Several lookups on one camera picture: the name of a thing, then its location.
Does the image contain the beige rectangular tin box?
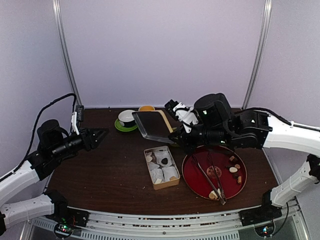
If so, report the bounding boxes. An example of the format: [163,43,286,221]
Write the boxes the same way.
[143,146,181,191]

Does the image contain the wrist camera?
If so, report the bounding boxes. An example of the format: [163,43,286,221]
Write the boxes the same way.
[164,99,201,133]
[71,105,85,135]

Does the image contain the red round lacquer tray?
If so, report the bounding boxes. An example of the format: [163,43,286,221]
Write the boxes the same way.
[181,146,247,200]

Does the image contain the right aluminium frame post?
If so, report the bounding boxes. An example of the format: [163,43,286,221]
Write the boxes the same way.
[241,0,273,110]

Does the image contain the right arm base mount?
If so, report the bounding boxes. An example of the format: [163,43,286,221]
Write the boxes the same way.
[238,190,282,227]

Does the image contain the bear print tin lid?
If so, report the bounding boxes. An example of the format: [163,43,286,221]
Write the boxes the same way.
[132,110,174,144]

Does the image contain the left aluminium frame post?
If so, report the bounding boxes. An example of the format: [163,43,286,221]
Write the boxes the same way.
[52,0,83,105]

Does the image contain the white patterned mug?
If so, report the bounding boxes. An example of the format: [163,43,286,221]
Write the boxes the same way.
[138,105,155,112]

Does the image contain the white paper cup liner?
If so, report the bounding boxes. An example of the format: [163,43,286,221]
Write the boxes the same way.
[162,166,179,182]
[148,161,160,171]
[150,168,165,184]
[154,150,173,167]

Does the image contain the metal tongs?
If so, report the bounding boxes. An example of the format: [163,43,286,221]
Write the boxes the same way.
[190,152,228,206]

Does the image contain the navy white cup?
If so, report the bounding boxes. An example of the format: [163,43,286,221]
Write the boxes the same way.
[117,109,136,128]

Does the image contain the aluminium frame post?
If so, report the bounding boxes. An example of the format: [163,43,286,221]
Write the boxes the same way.
[241,0,273,110]
[52,0,83,105]

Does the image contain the cream half round chocolate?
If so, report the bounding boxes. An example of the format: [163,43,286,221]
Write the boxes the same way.
[146,155,153,163]

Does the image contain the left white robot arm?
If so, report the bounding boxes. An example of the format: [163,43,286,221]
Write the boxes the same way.
[0,119,109,232]

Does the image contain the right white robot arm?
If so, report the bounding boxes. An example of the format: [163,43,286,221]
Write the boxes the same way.
[165,93,320,221]

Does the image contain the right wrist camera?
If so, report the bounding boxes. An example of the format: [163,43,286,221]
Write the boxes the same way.
[164,99,201,133]

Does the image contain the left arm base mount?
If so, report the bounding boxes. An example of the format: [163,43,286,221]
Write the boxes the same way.
[44,190,90,227]

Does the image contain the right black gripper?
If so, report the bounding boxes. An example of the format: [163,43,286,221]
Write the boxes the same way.
[168,121,233,156]

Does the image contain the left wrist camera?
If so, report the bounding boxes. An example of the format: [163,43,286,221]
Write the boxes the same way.
[71,105,85,135]

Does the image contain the white oval chocolate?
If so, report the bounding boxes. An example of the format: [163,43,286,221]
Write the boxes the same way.
[229,167,238,173]

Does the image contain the left black cable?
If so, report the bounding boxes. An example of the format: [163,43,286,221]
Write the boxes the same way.
[23,93,78,161]

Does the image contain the green saucer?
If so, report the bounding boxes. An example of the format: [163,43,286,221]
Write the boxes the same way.
[114,119,138,132]

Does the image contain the caramel chocolate right edge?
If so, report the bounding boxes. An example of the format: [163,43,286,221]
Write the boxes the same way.
[237,176,242,184]

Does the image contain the beige chocolate piece front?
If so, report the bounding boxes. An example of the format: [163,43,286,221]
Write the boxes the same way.
[209,190,219,200]

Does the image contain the lime green bowl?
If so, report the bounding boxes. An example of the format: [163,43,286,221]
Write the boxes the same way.
[171,127,182,148]

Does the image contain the tan small chocolate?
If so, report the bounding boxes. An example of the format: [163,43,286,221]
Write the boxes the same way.
[155,178,162,184]

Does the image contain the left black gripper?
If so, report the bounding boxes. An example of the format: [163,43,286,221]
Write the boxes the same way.
[50,126,109,160]

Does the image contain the dark oval chocolate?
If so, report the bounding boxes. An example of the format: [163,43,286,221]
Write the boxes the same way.
[161,157,169,165]

